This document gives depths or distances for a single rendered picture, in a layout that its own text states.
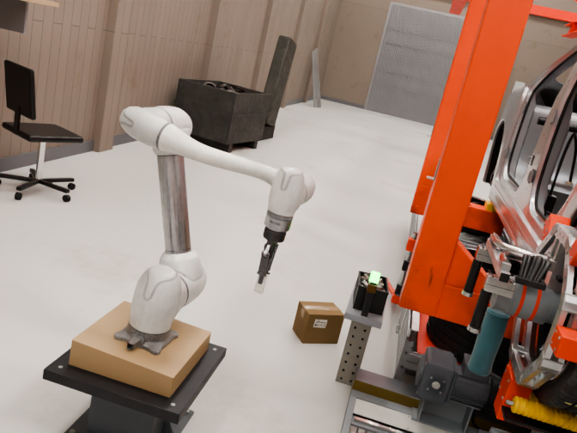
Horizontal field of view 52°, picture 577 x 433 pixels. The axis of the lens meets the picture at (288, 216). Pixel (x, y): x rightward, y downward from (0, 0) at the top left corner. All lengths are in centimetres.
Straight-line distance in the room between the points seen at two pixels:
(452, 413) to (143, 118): 183
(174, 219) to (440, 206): 110
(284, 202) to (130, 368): 78
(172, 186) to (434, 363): 128
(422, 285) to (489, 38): 105
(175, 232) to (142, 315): 34
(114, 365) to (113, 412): 23
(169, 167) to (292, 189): 55
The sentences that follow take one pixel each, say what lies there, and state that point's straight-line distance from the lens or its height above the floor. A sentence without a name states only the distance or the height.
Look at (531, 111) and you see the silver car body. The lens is 460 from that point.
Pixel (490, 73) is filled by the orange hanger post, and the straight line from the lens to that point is 254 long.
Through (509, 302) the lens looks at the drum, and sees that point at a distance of 219.
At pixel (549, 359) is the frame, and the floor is 77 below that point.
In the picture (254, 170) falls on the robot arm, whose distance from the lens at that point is 209.
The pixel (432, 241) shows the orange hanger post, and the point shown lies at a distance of 262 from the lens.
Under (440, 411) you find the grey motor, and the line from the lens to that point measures 288.
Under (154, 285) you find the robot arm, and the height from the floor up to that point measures 62.
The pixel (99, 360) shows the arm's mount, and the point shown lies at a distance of 220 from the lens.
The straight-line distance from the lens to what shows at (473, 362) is 244.
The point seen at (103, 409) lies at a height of 13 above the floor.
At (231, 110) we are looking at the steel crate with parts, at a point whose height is 57.
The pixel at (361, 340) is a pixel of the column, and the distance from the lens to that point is 294.
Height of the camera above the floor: 151
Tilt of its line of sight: 16 degrees down
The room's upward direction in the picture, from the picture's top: 13 degrees clockwise
